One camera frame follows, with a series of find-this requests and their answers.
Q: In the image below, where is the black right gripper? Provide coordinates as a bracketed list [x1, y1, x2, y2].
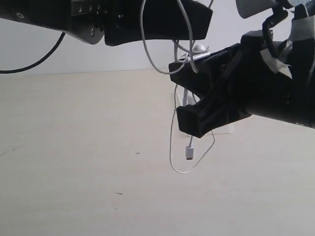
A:
[170, 30, 315, 138]

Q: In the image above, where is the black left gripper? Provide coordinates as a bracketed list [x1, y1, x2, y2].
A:
[70, 0, 214, 47]

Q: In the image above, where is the white earphone cable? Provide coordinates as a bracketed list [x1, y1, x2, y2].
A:
[139, 0, 216, 174]

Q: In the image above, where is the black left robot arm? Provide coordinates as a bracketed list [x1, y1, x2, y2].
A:
[0, 0, 189, 46]

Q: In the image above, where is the clear plastic open case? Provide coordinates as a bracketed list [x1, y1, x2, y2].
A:
[173, 88, 234, 138]

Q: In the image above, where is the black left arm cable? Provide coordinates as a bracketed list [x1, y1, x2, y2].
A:
[0, 30, 67, 74]

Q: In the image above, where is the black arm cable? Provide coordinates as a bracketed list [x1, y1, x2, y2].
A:
[260, 4, 288, 59]
[0, 30, 67, 74]

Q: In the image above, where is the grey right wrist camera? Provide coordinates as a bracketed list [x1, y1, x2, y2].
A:
[235, 0, 296, 20]

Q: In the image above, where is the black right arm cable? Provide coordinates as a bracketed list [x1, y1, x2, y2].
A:
[260, 4, 288, 59]

